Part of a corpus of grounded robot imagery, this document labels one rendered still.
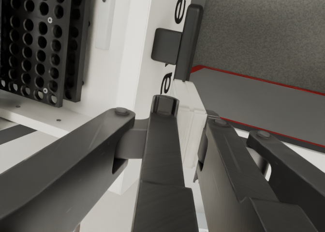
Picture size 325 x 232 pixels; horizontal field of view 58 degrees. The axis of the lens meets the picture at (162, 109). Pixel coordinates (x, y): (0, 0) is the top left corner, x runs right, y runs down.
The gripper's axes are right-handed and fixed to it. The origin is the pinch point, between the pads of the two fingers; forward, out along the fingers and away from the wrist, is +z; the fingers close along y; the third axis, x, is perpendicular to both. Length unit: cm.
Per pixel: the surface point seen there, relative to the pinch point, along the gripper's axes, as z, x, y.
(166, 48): 8.6, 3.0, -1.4
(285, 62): 89, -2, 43
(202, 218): 19.5, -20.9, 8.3
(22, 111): 17.1, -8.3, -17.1
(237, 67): 95, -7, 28
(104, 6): 18.0, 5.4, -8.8
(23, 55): 15.3, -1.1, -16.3
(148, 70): 9.3, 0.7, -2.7
